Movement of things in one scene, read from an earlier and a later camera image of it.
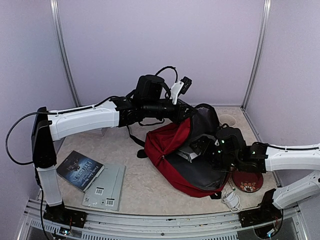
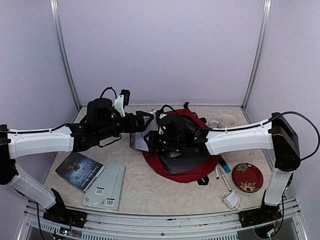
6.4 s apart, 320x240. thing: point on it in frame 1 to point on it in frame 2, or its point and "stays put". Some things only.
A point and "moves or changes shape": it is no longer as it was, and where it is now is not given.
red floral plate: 247,182 stays put
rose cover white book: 99,132 moves or changes shape
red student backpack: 199,178 moves or changes shape
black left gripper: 181,116 to 133,128
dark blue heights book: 79,171 stays put
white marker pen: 233,188 to 225,181
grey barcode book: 105,192 stays put
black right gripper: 202,141 to 150,143
